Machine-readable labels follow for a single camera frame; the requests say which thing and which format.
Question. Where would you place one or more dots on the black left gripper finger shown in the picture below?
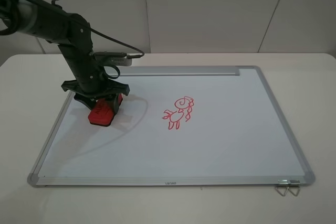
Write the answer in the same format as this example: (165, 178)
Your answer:
(114, 102)

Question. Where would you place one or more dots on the metal binder clip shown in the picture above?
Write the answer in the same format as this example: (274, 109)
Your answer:
(294, 187)
(282, 187)

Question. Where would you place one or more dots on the left metal binder clip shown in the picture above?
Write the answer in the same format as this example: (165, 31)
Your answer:
(282, 187)

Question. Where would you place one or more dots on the white whiteboard with grey frame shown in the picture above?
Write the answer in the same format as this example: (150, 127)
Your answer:
(174, 131)

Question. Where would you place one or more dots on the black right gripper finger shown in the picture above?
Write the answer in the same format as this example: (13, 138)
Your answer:
(88, 102)

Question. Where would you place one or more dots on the right metal binder clip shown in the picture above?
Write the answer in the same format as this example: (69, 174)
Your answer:
(294, 187)

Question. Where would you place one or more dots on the grey marker tray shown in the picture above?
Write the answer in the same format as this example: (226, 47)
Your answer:
(180, 71)

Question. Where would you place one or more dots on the red whiteboard eraser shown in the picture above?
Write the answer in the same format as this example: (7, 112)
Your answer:
(101, 114)

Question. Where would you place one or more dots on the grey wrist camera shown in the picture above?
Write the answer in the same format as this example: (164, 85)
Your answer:
(112, 58)

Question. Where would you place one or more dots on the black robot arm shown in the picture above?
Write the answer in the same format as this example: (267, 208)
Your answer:
(95, 74)

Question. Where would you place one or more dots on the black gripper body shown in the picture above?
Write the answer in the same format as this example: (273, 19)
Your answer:
(96, 89)

